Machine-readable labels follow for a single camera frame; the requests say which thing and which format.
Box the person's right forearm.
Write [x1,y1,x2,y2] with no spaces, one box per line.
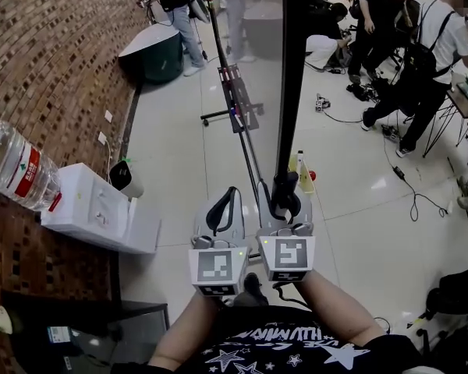
[295,269,388,347]

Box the glass whiteboard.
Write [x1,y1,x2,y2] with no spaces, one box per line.
[200,0,315,260]

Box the large clear water bottle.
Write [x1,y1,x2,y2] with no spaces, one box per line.
[0,119,64,213]

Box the small black appliance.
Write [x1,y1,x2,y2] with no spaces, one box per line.
[108,159,146,199]

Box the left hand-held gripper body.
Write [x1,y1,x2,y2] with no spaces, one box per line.
[187,235,250,298]

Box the white water dispenser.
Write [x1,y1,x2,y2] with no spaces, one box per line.
[40,162,162,255]

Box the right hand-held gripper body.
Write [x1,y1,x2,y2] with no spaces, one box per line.
[256,222,317,284]

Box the person's black shoe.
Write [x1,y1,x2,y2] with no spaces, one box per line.
[243,272,271,308]

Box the black power adapter cable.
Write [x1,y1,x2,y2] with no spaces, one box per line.
[381,129,450,223]

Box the small black white device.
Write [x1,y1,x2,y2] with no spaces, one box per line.
[314,93,332,114]

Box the person's black star-print shirt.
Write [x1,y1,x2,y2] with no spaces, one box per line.
[112,305,427,374]

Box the person's left forearm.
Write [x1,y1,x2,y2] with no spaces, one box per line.
[147,292,224,370]

